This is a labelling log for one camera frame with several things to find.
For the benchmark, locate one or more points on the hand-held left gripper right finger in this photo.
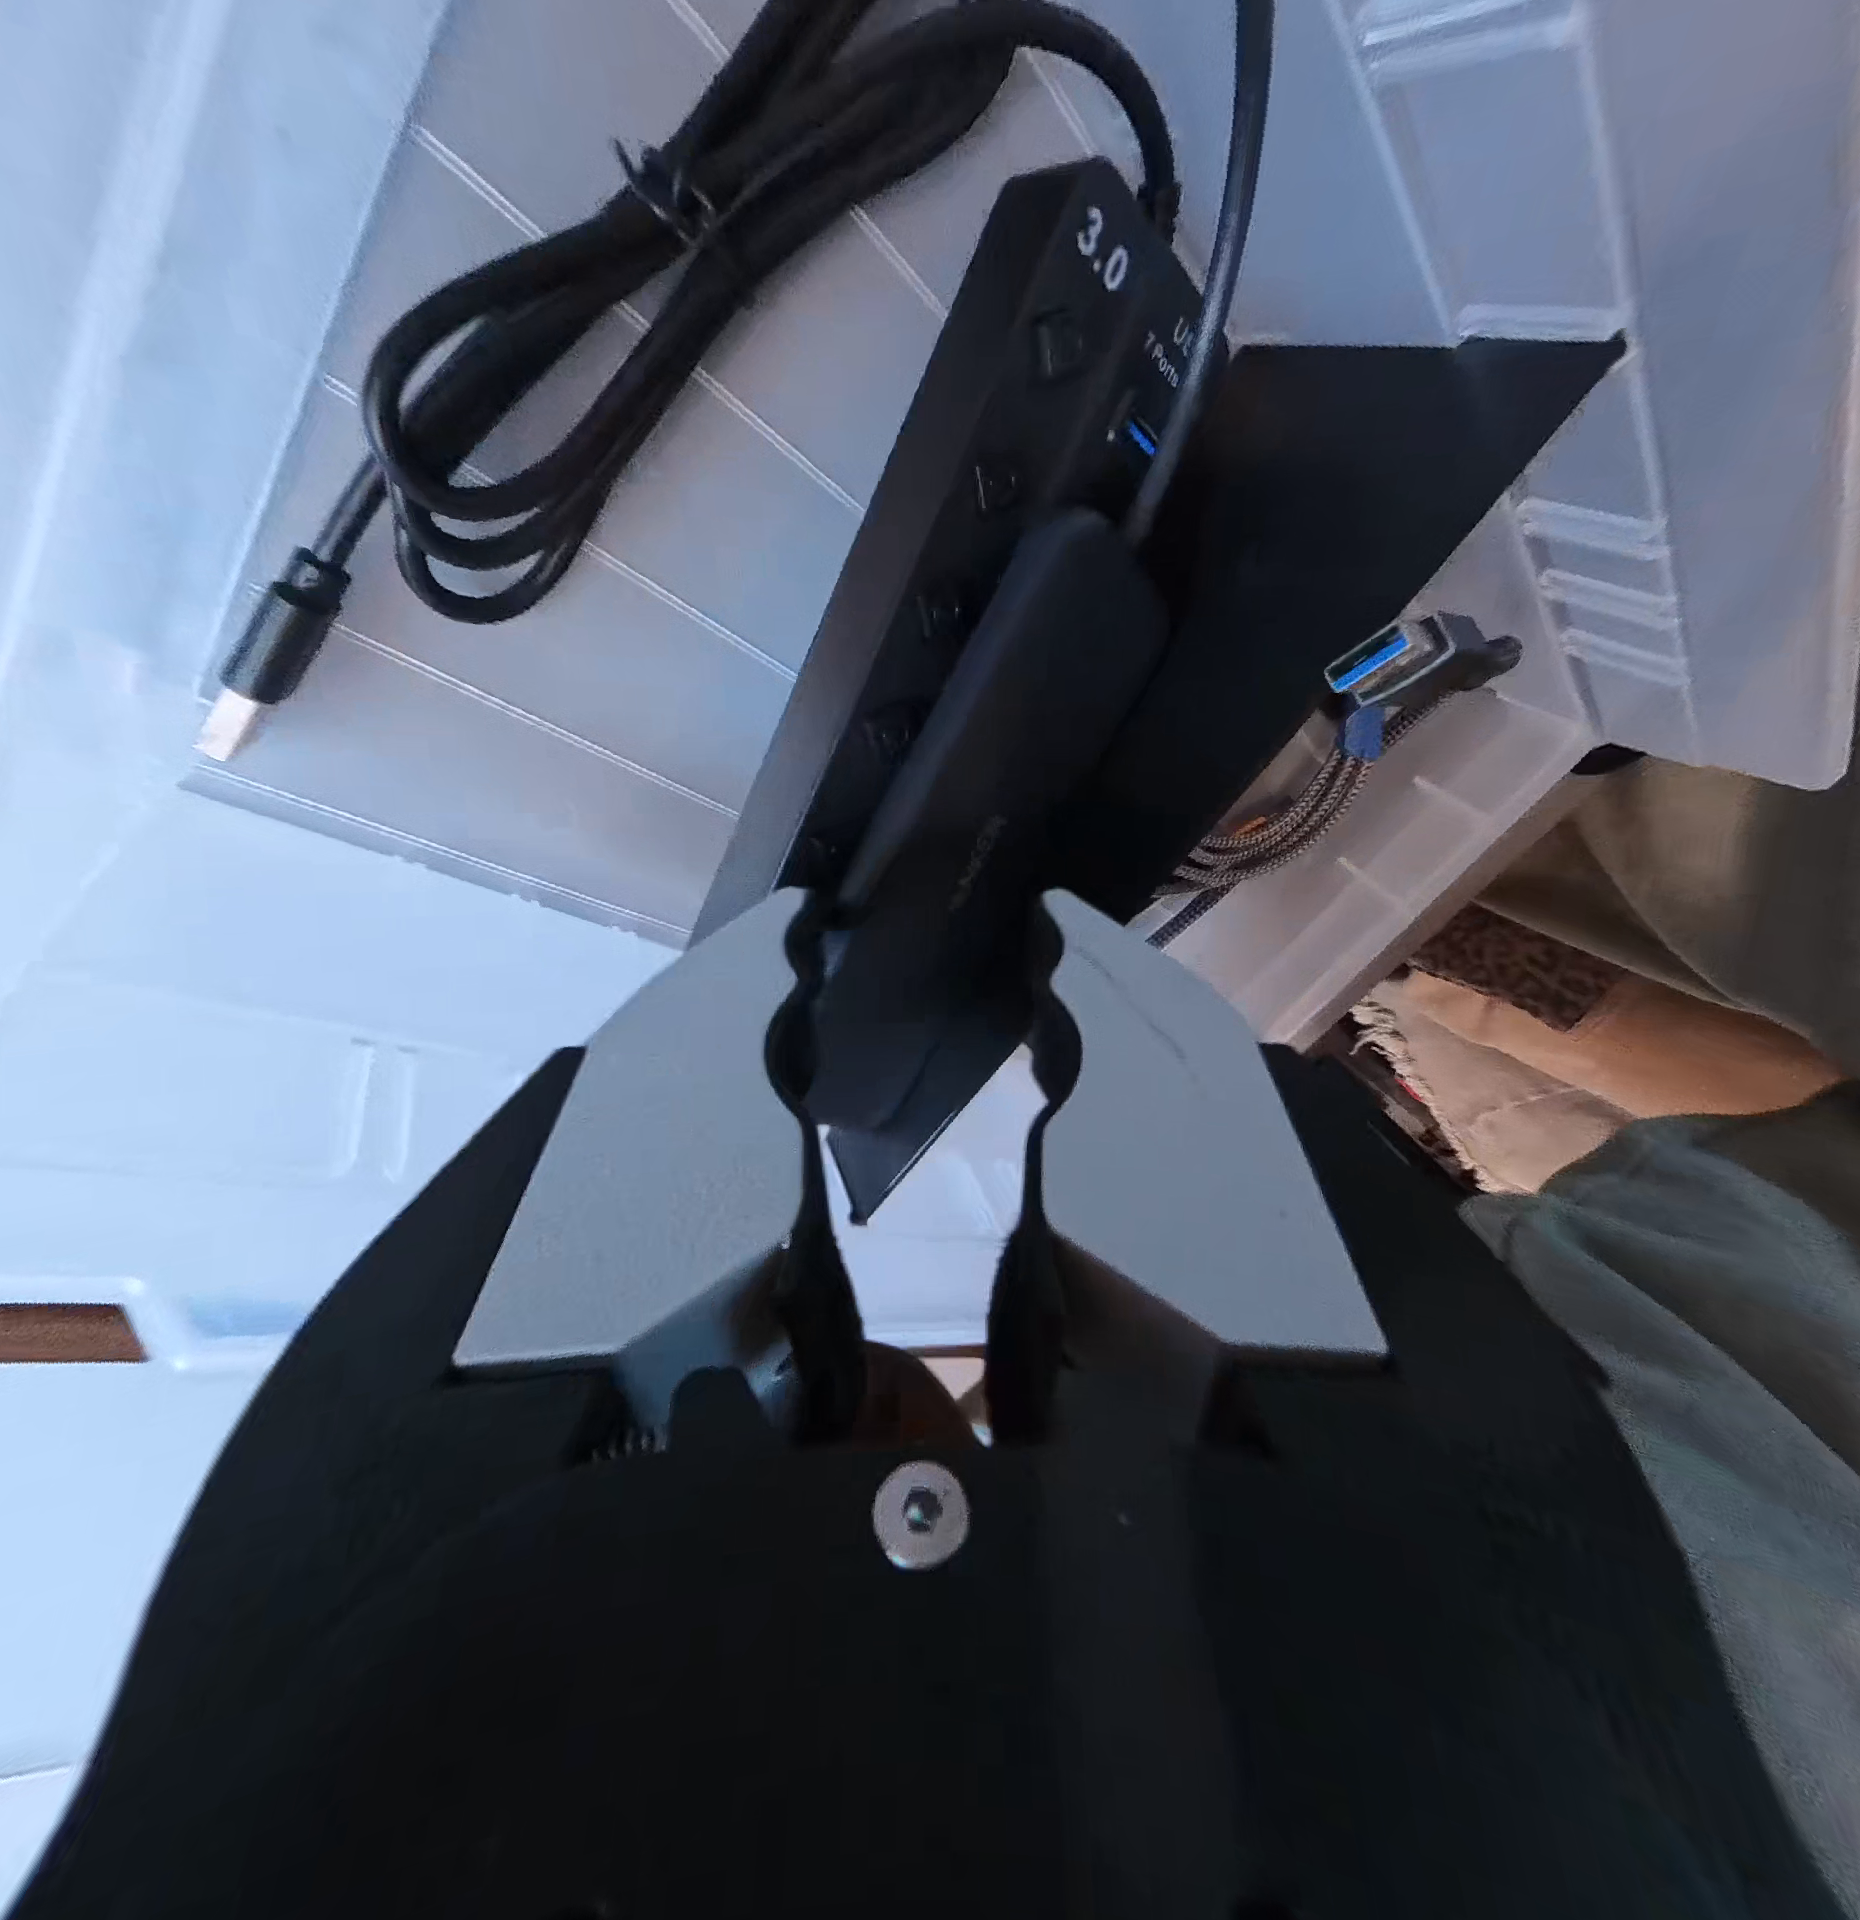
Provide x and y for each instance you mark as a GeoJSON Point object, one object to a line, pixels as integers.
{"type": "Point", "coordinates": [1200, 1185]}

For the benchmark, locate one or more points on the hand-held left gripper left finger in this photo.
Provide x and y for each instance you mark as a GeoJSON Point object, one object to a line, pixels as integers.
{"type": "Point", "coordinates": [646, 1170]}

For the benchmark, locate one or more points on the clear plastic bin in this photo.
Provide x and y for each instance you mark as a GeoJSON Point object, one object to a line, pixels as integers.
{"type": "Point", "coordinates": [691, 674]}

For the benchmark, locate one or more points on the black usb hub with switches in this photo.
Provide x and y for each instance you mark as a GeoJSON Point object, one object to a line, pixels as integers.
{"type": "Point", "coordinates": [945, 509]}

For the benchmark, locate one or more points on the black seven-port USB hub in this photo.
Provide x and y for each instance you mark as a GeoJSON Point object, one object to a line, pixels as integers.
{"type": "Point", "coordinates": [1320, 495]}

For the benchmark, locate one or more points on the person's left hand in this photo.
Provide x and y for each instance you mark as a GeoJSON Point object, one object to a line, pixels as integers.
{"type": "Point", "coordinates": [912, 1395]}

